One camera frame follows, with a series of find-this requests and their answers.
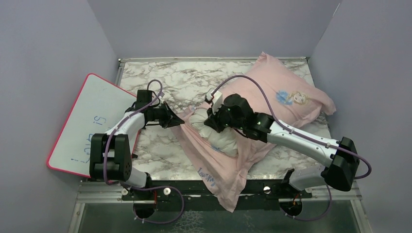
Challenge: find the white pillow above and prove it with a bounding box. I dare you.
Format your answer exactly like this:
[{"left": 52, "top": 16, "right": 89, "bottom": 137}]
[{"left": 189, "top": 108, "right": 238, "bottom": 157}]

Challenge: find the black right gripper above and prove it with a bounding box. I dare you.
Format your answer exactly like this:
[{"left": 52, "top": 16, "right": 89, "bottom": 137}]
[{"left": 205, "top": 100, "right": 245, "bottom": 133}]

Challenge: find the pink-framed whiteboard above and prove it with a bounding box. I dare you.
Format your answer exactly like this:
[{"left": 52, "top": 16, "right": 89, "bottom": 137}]
[{"left": 46, "top": 73, "right": 136, "bottom": 177}]

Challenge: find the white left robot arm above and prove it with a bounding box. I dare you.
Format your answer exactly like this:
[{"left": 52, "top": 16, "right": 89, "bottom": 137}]
[{"left": 89, "top": 89, "right": 184, "bottom": 200}]

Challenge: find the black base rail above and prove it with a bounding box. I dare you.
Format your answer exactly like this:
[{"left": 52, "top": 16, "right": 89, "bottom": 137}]
[{"left": 121, "top": 180, "right": 312, "bottom": 212}]

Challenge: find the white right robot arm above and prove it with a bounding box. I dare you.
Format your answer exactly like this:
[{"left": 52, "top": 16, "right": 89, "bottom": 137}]
[{"left": 204, "top": 92, "right": 360, "bottom": 198}]

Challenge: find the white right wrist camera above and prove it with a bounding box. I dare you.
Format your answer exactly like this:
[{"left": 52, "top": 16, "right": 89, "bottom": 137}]
[{"left": 205, "top": 88, "right": 223, "bottom": 114}]

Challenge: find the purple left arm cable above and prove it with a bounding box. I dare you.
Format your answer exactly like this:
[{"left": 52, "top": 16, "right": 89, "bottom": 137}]
[{"left": 103, "top": 79, "right": 186, "bottom": 225}]

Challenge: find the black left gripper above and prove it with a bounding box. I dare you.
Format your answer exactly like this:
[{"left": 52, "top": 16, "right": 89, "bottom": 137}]
[{"left": 148, "top": 100, "right": 183, "bottom": 128}]

